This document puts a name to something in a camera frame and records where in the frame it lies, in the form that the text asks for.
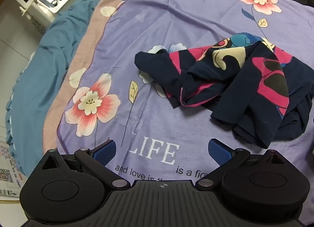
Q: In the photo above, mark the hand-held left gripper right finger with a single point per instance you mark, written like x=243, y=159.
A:
x=219, y=153

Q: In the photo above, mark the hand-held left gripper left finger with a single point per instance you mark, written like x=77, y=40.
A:
x=105, y=152

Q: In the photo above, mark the navy cartoon print shirt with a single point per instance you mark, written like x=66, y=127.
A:
x=235, y=79

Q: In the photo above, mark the purple floral blanket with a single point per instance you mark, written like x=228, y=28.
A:
x=152, y=109

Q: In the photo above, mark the printed paper sheet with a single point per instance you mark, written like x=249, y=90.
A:
x=8, y=168

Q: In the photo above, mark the teal bed sheet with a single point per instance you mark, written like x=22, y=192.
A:
x=46, y=70

